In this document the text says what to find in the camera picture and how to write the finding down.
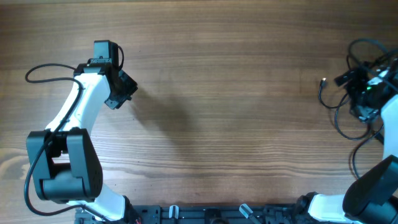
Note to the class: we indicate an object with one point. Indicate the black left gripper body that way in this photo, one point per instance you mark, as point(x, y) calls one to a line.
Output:
point(127, 86)

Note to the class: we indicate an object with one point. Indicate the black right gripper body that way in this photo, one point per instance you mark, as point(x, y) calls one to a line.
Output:
point(359, 94)

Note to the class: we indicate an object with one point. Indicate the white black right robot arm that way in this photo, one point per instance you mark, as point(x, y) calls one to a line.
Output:
point(370, 199)

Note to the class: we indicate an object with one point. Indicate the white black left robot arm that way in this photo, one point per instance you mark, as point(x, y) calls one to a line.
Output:
point(65, 172)

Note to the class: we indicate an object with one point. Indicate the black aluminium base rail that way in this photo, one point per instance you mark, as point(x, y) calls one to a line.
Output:
point(242, 214)

